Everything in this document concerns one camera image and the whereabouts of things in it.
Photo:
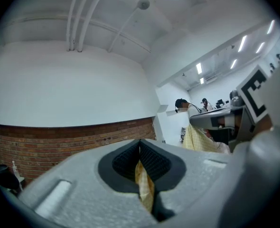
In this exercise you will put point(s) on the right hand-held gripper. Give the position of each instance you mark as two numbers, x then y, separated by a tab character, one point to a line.
254	96

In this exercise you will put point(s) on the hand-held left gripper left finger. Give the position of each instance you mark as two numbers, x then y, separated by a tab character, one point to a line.
83	193

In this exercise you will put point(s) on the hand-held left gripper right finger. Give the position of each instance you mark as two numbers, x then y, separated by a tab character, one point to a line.
192	189

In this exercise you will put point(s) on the pale yellow clothes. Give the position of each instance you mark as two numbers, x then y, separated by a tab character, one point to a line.
144	186

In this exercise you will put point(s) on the black office chair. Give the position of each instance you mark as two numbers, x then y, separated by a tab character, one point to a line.
4	177

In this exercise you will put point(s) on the clear plastic water bottle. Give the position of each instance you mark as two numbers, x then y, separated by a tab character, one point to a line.
15	171

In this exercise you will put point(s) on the group of ceiling strip lights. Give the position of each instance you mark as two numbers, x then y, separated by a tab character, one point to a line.
242	43

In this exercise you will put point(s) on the white smoke detector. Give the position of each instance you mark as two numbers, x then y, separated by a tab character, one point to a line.
143	3

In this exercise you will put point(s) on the white ceiling pipe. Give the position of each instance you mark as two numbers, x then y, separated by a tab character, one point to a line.
81	39
71	32

